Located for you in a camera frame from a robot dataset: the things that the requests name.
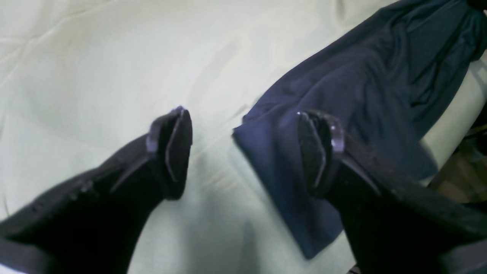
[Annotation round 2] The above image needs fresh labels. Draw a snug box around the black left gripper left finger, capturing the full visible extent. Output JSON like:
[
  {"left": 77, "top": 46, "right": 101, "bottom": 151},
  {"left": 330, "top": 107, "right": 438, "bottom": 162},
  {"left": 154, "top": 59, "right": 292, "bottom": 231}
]
[{"left": 0, "top": 106, "right": 193, "bottom": 274}]

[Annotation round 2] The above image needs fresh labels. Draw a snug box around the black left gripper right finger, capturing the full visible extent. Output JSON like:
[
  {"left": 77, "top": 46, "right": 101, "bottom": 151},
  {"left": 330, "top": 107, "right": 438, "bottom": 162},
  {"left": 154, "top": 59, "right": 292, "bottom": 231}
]
[{"left": 298, "top": 110, "right": 487, "bottom": 274}]

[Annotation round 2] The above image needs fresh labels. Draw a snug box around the dark navy T-shirt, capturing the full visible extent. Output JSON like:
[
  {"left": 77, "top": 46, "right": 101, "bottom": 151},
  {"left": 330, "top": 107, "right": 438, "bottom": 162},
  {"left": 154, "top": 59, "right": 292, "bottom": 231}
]
[{"left": 233, "top": 0, "right": 486, "bottom": 260}]

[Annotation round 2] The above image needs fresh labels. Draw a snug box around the green table cloth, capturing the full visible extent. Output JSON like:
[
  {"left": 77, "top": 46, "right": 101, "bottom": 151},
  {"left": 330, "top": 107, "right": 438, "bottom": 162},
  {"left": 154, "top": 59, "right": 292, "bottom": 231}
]
[{"left": 1, "top": 0, "right": 486, "bottom": 274}]

